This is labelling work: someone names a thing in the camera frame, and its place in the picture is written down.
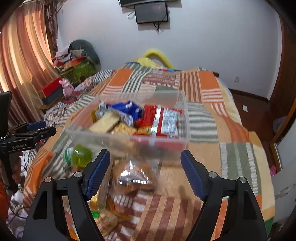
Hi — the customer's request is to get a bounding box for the blue snack packet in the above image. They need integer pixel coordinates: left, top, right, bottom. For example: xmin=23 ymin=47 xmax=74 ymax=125
xmin=107 ymin=101 xmax=144 ymax=126

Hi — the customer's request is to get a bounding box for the red snack packet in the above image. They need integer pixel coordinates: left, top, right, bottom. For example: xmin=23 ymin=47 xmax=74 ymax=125
xmin=133 ymin=104 xmax=185 ymax=138

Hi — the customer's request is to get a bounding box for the green snack packet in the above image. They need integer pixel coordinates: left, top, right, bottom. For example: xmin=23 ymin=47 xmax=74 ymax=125
xmin=62 ymin=147 xmax=74 ymax=170

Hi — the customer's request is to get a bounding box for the silver foil snack packet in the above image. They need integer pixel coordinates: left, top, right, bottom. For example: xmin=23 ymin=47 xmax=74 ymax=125
xmin=95 ymin=101 xmax=108 ymax=120

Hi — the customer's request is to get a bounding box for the person's left hand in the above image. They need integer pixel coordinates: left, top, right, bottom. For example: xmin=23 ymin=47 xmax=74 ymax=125
xmin=12 ymin=152 xmax=23 ymax=184

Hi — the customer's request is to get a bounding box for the green jelly cup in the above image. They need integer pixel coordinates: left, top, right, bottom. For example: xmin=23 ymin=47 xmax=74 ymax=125
xmin=71 ymin=145 xmax=93 ymax=168

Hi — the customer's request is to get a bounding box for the red and black box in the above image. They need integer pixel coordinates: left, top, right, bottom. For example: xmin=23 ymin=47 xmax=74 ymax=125
xmin=38 ymin=77 xmax=63 ymax=104

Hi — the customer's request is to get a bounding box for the pink plush rabbit toy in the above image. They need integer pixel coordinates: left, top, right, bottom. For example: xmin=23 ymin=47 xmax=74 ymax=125
xmin=59 ymin=78 xmax=74 ymax=98

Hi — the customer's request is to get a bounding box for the white appliance with stickers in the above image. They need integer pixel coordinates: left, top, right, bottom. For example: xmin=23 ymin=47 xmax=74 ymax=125
xmin=271 ymin=167 xmax=295 ymax=222

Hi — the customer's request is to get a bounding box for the orange edged cracker pack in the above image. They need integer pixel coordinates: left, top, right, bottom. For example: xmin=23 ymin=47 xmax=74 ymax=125
xmin=94 ymin=209 xmax=118 ymax=237

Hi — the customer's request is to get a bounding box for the long clear biscuit sleeve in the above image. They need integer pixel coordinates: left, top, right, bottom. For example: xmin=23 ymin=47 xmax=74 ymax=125
xmin=89 ymin=159 xmax=113 ymax=211

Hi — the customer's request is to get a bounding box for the green patterned storage bag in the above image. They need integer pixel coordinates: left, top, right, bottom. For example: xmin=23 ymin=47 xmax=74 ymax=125
xmin=60 ymin=60 xmax=96 ymax=87

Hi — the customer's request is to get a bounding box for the clothes pile on chair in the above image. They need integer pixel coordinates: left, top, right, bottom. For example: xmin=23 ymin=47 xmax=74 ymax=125
xmin=52 ymin=49 xmax=87 ymax=71

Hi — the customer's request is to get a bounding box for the orange pink window curtain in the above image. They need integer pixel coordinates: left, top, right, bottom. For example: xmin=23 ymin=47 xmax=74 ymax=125
xmin=1 ymin=1 xmax=58 ymax=126

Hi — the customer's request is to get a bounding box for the patchwork striped bed quilt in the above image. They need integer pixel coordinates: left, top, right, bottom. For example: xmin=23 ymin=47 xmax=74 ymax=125
xmin=23 ymin=63 xmax=275 ymax=240

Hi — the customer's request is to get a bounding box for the grey pillow on pile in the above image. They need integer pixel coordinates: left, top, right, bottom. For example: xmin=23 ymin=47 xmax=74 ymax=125
xmin=68 ymin=39 xmax=100 ymax=65

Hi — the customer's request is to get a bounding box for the clear bag of cookies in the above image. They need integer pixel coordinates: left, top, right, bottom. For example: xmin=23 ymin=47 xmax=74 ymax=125
xmin=111 ymin=159 xmax=157 ymax=195

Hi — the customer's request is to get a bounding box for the clear plastic storage box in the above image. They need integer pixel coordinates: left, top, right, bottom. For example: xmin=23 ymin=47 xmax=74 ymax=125
xmin=66 ymin=90 xmax=189 ymax=158

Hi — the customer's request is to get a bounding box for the brown wooden door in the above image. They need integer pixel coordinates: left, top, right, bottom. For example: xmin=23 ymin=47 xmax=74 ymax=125
xmin=269 ymin=20 xmax=295 ymax=143

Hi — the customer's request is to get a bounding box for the large black wall television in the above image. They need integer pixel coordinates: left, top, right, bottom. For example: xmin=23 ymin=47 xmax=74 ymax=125
xmin=118 ymin=0 xmax=178 ymax=7

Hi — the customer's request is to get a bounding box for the small black wall monitor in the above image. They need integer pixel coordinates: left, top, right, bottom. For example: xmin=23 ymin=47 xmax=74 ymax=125
xmin=134 ymin=1 xmax=169 ymax=24

